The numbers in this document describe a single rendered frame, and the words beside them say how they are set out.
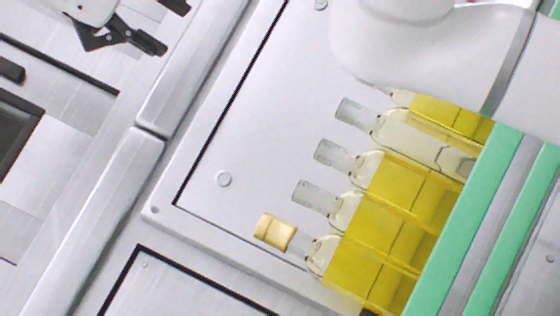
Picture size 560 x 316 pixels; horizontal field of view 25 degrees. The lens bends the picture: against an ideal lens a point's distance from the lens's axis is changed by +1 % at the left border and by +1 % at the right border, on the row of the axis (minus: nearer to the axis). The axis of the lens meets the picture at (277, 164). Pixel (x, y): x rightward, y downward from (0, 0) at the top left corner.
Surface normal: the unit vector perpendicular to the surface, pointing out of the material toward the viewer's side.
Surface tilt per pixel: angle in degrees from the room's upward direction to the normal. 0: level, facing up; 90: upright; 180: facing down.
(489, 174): 90
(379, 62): 97
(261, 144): 90
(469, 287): 90
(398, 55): 109
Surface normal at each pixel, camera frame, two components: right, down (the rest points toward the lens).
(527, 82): -0.19, 0.27
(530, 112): -0.33, 0.62
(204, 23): 0.01, -0.30
